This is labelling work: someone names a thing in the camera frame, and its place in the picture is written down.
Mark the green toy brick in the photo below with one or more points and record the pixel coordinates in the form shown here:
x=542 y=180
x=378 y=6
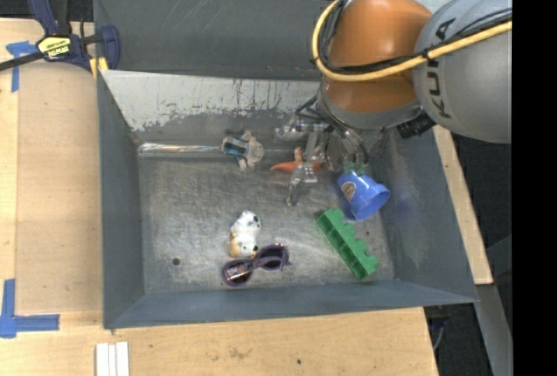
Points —
x=348 y=243

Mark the grey metal bin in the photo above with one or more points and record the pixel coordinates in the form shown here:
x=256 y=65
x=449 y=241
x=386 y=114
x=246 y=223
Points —
x=196 y=209

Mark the white spotted toy dog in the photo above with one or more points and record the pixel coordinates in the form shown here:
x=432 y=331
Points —
x=244 y=232

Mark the blue and white toy figure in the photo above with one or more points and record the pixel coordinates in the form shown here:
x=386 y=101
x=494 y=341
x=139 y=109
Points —
x=243 y=148

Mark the orange toy lizard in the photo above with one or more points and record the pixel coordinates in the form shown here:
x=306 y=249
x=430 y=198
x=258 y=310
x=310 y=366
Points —
x=287 y=165

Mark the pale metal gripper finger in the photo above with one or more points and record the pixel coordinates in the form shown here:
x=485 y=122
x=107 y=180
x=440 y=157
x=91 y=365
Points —
x=300 y=187

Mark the purple sunglasses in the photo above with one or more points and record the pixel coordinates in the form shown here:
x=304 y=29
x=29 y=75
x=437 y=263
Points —
x=257 y=264

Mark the blue plastic cup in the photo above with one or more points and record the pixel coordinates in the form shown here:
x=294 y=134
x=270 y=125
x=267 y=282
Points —
x=363 y=193

